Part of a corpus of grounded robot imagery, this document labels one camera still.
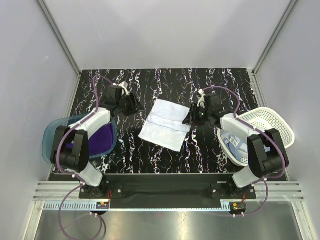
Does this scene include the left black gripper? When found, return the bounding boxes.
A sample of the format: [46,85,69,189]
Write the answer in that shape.
[117,92,145,117]

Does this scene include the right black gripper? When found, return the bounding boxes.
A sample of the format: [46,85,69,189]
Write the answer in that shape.
[182,103,212,127]

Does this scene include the white towel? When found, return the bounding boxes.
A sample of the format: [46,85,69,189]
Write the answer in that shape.
[138,99,191,152]

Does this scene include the purple towel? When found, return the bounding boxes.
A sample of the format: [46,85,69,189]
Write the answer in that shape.
[60,123,115,160]

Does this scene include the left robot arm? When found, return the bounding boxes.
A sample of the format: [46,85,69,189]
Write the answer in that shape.
[50,82,144,198]

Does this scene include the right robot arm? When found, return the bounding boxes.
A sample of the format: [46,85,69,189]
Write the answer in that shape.
[182,93,289,199]

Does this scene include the light blue towel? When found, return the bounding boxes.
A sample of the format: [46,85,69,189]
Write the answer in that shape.
[220,131,248,165]

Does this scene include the white perforated laundry basket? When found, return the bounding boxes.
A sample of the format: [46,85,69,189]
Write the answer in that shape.
[217,107,295,167]

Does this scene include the blue transparent plastic bin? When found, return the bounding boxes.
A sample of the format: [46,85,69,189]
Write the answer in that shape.
[42,113,118,163]

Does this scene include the right orange connector box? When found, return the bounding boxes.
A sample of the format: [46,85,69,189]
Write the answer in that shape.
[230,202,247,211]

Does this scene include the orange connector box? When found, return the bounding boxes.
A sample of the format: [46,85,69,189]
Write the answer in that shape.
[230,202,247,211]
[96,201,110,210]

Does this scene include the left orange connector box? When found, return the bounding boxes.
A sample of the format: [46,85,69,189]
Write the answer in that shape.
[96,201,110,210]

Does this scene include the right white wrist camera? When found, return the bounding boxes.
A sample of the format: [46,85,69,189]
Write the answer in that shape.
[197,89,206,109]

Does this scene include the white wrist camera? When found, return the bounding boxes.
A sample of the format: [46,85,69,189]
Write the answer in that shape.
[112,81,129,96]
[197,89,206,109]

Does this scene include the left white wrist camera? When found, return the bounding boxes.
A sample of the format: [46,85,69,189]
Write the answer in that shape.
[112,81,129,96]

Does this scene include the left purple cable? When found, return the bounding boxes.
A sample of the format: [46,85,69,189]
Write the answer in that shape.
[57,75,113,237]

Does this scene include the white slotted cable duct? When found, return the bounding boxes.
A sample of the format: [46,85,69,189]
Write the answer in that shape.
[44,200,231,213]

